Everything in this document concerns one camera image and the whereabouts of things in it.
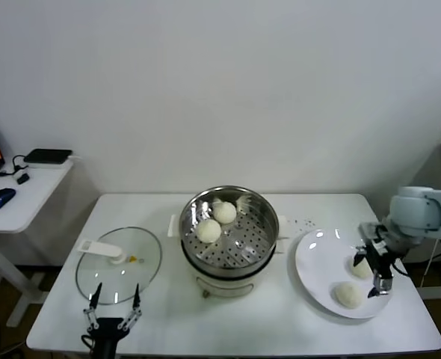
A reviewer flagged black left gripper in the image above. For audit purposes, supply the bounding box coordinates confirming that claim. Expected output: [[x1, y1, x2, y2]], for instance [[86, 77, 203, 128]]
[[83, 282, 143, 340]]

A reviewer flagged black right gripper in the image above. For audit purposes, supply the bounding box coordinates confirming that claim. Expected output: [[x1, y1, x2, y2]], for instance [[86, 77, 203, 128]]
[[352, 241, 394, 299]]

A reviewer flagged white steamed baozi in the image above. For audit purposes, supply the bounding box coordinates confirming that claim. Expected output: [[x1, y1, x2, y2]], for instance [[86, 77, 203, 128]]
[[334, 281, 363, 310], [212, 200, 238, 224], [194, 218, 222, 244], [349, 254, 374, 280]]

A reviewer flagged stainless steel steamer basket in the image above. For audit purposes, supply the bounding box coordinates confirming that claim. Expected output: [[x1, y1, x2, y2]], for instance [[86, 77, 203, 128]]
[[167, 185, 292, 271]]

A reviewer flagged white round plate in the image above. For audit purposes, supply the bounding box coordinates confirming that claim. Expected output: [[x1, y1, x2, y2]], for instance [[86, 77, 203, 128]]
[[294, 227, 395, 320]]

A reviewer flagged white electric cooker pot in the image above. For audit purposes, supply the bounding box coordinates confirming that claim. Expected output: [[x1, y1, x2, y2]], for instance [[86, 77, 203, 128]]
[[181, 239, 287, 299]]

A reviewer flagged white side table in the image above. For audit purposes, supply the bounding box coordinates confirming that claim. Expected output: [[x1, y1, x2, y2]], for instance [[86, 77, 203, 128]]
[[0, 156, 75, 329]]

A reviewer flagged flat black box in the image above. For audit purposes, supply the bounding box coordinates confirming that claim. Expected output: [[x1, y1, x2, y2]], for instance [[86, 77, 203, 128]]
[[22, 148, 73, 165]]

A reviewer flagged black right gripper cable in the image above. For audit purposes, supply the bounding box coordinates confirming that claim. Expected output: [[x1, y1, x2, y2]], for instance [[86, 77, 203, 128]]
[[388, 257, 409, 278]]

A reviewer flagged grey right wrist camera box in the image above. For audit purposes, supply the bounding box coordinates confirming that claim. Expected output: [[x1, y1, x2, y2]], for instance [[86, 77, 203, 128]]
[[358, 221, 386, 242]]

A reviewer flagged glass lid with white handle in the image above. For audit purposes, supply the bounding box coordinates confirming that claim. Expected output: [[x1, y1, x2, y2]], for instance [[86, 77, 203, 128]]
[[75, 226, 164, 306]]

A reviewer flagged white hanging cable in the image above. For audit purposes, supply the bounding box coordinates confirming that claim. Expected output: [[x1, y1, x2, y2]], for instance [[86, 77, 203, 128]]
[[421, 239, 440, 289]]

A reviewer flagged thin black desk cable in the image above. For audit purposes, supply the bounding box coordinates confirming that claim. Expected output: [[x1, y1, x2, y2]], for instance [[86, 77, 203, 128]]
[[0, 154, 29, 177]]

